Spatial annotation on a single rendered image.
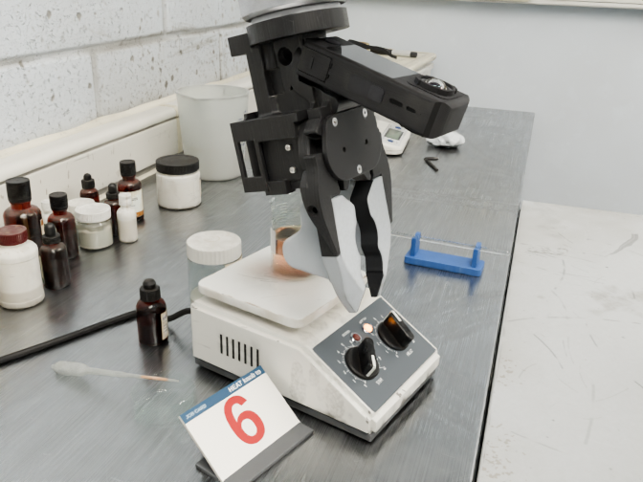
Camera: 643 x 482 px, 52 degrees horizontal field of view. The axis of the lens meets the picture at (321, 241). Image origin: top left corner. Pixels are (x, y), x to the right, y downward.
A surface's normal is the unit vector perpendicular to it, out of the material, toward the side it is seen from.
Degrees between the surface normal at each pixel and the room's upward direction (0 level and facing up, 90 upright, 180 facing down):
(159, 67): 90
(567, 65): 90
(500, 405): 0
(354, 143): 75
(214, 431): 40
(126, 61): 90
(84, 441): 0
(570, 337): 0
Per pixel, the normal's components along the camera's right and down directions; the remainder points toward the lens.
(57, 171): 0.95, 0.15
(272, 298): 0.03, -0.92
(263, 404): 0.53, -0.54
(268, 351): -0.56, 0.30
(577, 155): -0.32, 0.36
